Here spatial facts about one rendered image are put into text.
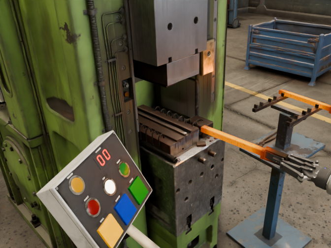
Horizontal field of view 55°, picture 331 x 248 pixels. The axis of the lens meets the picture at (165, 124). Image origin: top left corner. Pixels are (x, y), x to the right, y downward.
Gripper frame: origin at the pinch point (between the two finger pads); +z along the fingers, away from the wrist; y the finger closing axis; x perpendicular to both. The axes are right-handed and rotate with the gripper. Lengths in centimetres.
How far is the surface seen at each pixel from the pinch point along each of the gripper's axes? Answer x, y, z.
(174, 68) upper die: 27, -8, 44
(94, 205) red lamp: 3, -64, 24
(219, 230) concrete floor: -107, 40, 49
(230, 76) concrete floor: -109, 305, 233
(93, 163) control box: 11, -57, 33
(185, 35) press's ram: 39, -1, 45
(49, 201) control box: 8, -74, 29
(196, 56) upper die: 28, 5, 44
